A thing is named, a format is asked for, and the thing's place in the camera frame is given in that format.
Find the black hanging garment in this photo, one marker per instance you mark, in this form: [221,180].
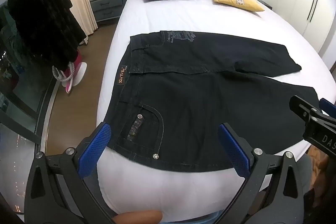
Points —
[42,22]

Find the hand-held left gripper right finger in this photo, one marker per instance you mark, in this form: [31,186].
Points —
[233,150]

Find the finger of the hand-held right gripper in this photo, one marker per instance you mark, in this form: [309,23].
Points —
[304,108]
[328,107]

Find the grey nightstand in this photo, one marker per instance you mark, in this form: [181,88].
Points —
[265,3]
[107,6]

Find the black denim pants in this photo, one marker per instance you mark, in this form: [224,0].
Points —
[197,108]

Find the glass window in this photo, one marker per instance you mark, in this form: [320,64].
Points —
[15,121]

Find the white sheet bed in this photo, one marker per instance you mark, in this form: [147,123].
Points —
[183,16]

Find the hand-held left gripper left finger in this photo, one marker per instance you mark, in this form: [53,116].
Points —
[94,150]

